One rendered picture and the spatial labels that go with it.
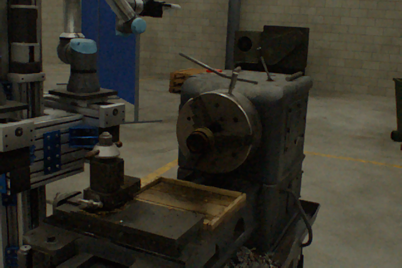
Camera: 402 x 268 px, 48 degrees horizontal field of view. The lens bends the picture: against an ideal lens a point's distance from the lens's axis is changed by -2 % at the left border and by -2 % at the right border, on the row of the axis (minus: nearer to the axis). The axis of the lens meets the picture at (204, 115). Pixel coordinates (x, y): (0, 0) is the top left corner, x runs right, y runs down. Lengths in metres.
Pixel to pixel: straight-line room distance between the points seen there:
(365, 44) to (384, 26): 0.58
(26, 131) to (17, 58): 0.40
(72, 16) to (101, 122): 0.53
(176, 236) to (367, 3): 10.61
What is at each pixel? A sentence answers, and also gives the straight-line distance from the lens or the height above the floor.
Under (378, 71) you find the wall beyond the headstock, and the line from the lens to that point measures 11.53.
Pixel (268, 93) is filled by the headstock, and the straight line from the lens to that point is 1.81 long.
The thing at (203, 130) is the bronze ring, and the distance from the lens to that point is 1.62.
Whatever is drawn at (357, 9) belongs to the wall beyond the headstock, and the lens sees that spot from 11.54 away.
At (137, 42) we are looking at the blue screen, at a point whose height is 1.16.
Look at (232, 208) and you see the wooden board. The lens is 1.53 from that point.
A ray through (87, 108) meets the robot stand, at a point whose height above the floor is 1.10.
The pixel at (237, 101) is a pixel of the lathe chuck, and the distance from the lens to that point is 1.69.
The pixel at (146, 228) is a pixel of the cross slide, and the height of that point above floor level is 0.97.
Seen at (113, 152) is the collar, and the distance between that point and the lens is 1.27.
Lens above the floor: 1.49
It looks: 12 degrees down
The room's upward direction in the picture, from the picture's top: 3 degrees clockwise
